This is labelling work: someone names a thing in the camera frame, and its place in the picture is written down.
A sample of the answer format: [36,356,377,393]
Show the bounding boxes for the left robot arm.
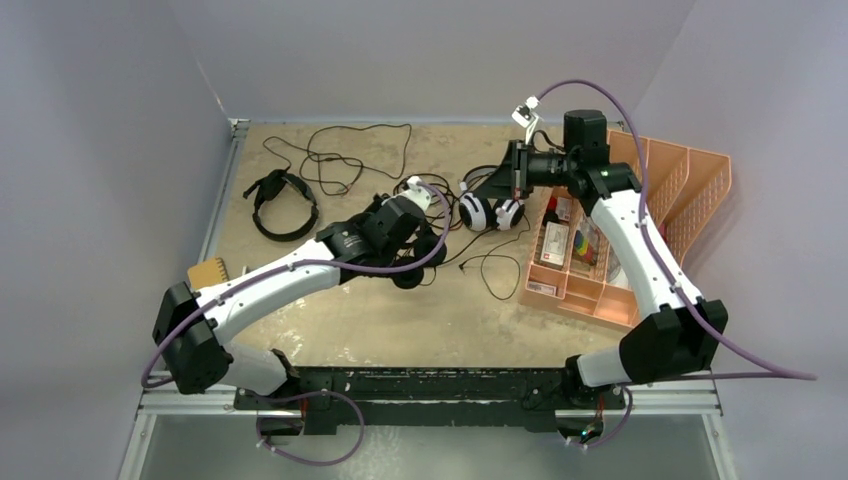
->
[152,189,444,409]

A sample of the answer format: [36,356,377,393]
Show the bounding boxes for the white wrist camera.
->
[398,175,441,212]
[511,96,539,129]

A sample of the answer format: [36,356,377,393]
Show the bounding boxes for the black headband headset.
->
[242,168,321,243]

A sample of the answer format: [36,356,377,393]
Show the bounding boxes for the large white staples box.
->
[540,222,570,267]

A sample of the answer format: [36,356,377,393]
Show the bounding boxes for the thin black headset cable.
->
[262,123,413,198]

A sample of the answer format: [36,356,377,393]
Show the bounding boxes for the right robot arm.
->
[474,109,728,407]

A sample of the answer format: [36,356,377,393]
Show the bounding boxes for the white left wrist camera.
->
[398,175,441,212]

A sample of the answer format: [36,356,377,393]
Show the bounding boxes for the peach plastic file organizer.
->
[519,129,732,329]

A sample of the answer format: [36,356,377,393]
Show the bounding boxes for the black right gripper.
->
[474,140,579,201]

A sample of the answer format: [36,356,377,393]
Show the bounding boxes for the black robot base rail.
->
[234,366,627,437]

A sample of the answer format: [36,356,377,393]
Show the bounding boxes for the braided black headphone cable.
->
[397,173,531,266]

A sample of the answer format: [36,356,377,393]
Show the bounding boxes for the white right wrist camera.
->
[511,96,539,129]

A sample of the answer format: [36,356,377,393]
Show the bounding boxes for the white box in front tray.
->
[527,281,557,296]

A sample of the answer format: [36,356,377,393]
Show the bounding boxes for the black over-ear headphones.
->
[389,226,447,290]

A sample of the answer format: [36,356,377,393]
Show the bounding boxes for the small white box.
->
[554,197,572,223]

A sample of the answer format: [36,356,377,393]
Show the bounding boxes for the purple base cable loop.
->
[255,389,367,468]

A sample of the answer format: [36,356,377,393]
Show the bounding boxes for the white and black headphones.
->
[458,165,526,232]

